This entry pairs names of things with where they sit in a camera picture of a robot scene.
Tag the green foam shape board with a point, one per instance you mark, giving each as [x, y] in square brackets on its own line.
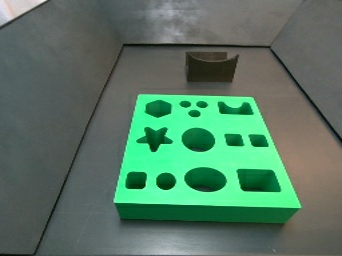
[200, 163]

